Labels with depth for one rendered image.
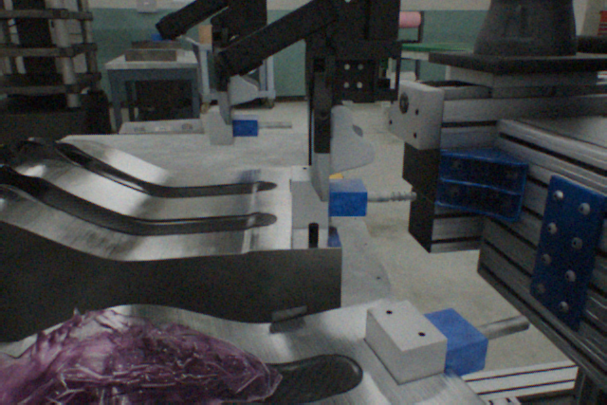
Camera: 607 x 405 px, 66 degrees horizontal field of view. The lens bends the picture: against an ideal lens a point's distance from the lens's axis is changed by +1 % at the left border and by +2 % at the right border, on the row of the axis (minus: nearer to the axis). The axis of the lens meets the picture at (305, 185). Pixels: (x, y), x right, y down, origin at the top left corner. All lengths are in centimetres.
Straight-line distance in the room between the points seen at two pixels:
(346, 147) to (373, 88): 6
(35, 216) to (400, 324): 33
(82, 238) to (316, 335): 23
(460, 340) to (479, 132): 45
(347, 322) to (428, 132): 40
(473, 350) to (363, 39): 27
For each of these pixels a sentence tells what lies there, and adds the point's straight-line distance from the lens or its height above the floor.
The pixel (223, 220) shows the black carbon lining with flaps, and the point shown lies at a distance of 51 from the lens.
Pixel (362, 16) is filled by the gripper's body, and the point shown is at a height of 109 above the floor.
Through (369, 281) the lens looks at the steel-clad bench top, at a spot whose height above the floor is 80.
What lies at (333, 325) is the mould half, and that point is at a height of 86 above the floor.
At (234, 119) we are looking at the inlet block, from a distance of 73.
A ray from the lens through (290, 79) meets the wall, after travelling 700.
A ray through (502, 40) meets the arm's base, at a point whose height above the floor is 106.
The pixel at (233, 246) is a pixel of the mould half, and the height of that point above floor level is 89.
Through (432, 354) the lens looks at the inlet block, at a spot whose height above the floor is 87.
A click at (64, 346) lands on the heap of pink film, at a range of 29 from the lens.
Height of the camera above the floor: 108
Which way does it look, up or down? 19 degrees down
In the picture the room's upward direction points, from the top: straight up
